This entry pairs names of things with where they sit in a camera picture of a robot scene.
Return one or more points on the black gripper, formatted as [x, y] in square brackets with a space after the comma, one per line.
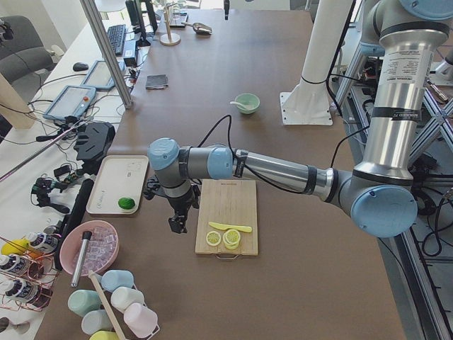
[179, 205]

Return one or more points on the pink bowl of ice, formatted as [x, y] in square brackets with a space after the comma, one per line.
[102, 251]

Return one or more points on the yellow plastic knife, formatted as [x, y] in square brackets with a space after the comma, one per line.
[221, 226]

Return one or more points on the pink cup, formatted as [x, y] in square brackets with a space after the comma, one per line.
[141, 320]

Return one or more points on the green ceramic bowl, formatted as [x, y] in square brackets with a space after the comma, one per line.
[248, 99]

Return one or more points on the black computer mouse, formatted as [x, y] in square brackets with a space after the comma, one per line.
[80, 66]

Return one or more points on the white pedestal column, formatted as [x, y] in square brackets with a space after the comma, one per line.
[308, 102]

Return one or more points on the aluminium frame post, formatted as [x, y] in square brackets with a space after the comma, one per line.
[95, 21]

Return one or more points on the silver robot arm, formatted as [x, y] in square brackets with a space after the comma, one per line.
[376, 193]

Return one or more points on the green lime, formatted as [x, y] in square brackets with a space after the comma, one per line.
[126, 203]

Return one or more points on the lemon slice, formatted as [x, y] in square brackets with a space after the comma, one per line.
[231, 238]
[213, 238]

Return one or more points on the white ceramic spoon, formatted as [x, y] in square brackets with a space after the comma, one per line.
[241, 105]

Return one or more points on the yellow lemon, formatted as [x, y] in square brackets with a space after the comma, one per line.
[17, 246]

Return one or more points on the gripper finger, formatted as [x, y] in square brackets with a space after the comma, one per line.
[226, 9]

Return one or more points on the bamboo cutting board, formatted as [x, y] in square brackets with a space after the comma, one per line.
[230, 202]

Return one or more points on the grey folded cloth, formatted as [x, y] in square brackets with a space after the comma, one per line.
[159, 81]

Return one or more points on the wooden mug tree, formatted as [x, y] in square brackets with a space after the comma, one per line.
[171, 14]

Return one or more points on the blue teach pendant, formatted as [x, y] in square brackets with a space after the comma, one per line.
[72, 101]
[99, 77]

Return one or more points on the steel muddler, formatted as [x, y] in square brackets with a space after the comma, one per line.
[78, 269]

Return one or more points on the white cup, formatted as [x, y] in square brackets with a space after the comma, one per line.
[123, 297]

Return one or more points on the cream rabbit tray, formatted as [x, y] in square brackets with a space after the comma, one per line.
[119, 176]

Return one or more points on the green cup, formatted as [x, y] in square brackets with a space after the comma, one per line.
[81, 302]

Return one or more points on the black monitor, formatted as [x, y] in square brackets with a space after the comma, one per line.
[134, 9]

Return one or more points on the blue cup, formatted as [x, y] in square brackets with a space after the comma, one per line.
[113, 279]

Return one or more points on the metal scoop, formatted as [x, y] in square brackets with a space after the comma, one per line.
[199, 28]

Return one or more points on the black keyboard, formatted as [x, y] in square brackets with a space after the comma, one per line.
[116, 35]

